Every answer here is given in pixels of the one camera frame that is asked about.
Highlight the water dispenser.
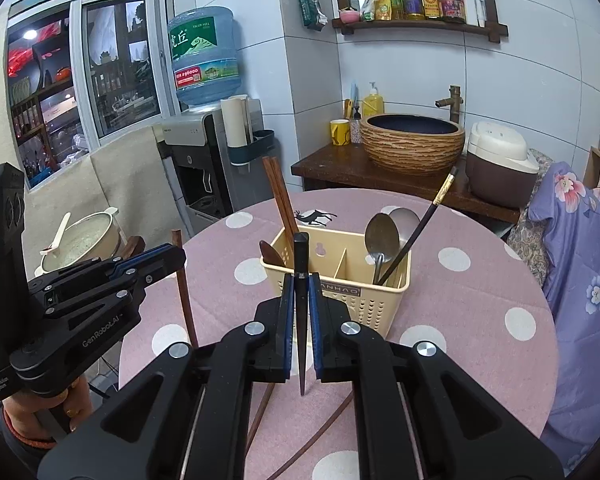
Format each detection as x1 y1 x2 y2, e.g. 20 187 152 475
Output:
162 99 276 235

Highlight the brass faucet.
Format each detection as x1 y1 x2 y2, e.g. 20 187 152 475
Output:
434 84 464 124

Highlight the wooden wall shelf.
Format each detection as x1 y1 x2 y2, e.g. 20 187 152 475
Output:
332 0 508 44

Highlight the yellow mug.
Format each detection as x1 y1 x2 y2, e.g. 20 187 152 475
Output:
329 119 351 146

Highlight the brown wooden chopstick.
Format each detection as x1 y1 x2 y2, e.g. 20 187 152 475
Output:
270 155 301 236
171 230 199 349
261 155 296 239
268 392 353 480

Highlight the pink polka dot tablecloth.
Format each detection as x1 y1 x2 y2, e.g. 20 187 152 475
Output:
118 187 562 480

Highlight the purple floral cloth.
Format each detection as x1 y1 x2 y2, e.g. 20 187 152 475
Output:
528 162 600 472

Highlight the large steel spoon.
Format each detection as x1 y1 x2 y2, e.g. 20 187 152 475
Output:
389 207 420 247

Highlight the woven pattern basin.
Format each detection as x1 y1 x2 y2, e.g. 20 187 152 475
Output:
361 114 465 176

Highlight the blue water bottle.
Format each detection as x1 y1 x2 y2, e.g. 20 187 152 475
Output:
168 6 242 107

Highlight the white cooking pot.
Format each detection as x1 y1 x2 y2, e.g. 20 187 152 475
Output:
34 207 122 278

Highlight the cream plastic utensil holder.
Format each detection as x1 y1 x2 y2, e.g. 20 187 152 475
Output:
258 224 413 338

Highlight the window frame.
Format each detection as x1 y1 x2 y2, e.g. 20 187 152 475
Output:
6 0 180 188

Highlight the thin brown chopstick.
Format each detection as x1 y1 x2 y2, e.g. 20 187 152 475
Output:
246 384 276 452

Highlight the left hand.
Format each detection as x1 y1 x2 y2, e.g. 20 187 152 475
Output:
3 375 93 448

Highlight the yellow soap bottle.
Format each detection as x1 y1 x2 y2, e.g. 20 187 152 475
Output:
362 81 385 118

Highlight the dark wooden counter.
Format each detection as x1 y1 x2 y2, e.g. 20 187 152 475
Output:
290 144 520 224

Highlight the brown white rice cooker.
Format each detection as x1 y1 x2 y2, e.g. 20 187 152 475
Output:
466 122 540 209

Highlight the small steel spoon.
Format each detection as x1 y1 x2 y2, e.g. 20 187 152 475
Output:
364 212 400 285

